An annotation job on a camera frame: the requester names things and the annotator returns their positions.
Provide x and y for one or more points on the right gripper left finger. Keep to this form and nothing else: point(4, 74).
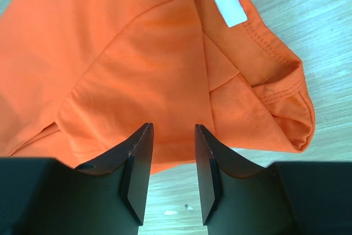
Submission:
point(106, 195)

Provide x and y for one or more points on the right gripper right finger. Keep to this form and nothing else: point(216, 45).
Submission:
point(240, 197)

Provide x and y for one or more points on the orange t shirt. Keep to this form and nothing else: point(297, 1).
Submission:
point(78, 77)

